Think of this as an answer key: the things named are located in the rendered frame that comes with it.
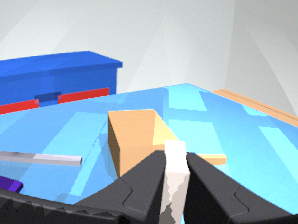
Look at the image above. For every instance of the purple flat block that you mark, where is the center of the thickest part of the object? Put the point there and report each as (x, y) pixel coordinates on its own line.
(9, 184)

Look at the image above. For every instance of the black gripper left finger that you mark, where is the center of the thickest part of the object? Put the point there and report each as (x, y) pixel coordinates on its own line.
(134, 198)

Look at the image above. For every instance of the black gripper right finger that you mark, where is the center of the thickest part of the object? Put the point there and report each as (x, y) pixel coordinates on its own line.
(213, 197)

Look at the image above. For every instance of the brown rectangular block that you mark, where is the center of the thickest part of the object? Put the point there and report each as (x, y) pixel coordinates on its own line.
(133, 135)

